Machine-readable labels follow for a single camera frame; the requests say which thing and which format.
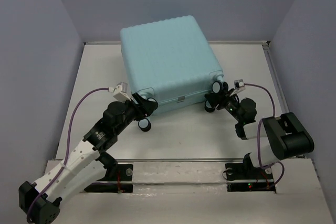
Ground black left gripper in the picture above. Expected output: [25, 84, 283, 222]
[114, 93, 159, 135]

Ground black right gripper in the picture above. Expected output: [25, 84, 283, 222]
[205, 88, 243, 122]

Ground light blue hard-shell suitcase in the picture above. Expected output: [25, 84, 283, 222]
[120, 15, 224, 115]

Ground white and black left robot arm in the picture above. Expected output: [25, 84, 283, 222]
[18, 93, 158, 223]

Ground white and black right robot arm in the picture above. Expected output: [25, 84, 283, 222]
[205, 91, 314, 178]

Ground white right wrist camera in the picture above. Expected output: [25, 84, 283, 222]
[229, 79, 245, 97]

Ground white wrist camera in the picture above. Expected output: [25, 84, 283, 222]
[108, 82, 131, 102]
[229, 79, 245, 97]

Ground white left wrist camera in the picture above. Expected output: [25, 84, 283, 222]
[108, 82, 131, 102]

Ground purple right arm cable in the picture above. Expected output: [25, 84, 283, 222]
[244, 83, 286, 183]

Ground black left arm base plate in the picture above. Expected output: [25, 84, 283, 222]
[84, 163, 133, 194]

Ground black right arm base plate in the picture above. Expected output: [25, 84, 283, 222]
[222, 163, 276, 193]

